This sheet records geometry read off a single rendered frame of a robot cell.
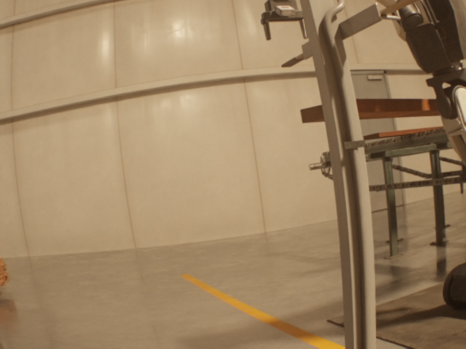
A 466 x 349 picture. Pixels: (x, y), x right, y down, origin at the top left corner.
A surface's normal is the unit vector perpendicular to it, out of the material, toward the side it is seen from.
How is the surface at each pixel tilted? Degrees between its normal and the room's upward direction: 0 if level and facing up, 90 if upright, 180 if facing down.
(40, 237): 95
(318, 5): 90
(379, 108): 90
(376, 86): 90
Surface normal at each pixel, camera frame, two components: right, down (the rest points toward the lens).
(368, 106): 0.54, -0.09
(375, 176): 0.24, -0.05
